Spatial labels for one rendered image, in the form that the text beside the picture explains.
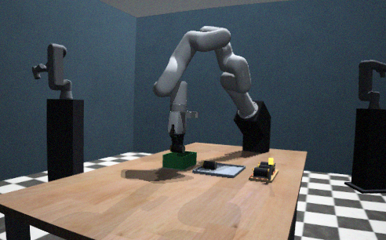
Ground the green open box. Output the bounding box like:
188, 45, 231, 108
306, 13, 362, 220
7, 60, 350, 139
162, 151, 197, 171

